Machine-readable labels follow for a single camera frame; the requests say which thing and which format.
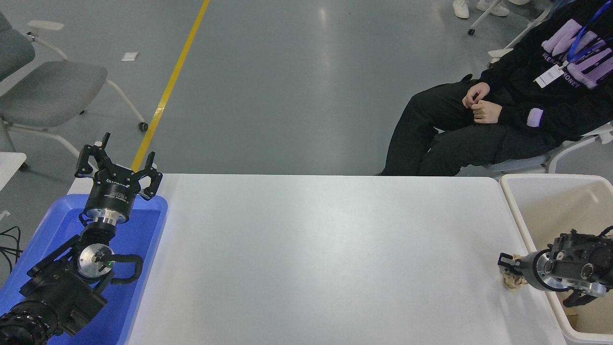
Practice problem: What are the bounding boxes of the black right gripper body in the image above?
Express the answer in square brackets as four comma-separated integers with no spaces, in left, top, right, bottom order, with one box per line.
[521,250,542,288]

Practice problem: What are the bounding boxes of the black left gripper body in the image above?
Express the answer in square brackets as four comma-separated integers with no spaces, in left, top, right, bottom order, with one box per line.
[85,165,141,218]

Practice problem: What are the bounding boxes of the tan paper ball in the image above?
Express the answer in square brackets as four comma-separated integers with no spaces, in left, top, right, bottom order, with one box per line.
[500,253,530,293]

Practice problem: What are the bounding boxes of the person's left hand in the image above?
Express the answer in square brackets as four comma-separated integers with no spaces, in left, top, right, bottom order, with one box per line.
[472,99,503,124]

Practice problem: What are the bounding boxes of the person's right hand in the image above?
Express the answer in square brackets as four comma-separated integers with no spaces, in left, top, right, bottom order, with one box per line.
[462,82,491,108]

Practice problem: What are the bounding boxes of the blue plastic tray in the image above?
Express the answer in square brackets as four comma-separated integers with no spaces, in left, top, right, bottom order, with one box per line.
[0,193,169,345]

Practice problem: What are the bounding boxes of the large pale plastic bin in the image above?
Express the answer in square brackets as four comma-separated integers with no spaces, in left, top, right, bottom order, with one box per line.
[499,173,613,345]

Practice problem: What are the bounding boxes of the brown cardboard piece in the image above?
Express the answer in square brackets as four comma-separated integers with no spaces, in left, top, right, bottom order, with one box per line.
[561,306,580,334]

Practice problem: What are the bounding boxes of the grey office chair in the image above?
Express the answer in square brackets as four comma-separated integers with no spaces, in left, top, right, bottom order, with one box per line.
[0,10,149,171]

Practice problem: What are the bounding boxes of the small white side table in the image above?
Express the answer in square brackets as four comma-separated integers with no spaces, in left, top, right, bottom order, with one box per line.
[0,152,27,192]

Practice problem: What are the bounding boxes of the seated person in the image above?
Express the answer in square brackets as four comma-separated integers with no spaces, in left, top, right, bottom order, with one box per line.
[381,0,613,176]

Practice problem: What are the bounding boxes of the black cables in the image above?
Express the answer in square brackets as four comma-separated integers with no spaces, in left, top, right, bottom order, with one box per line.
[0,225,23,274]

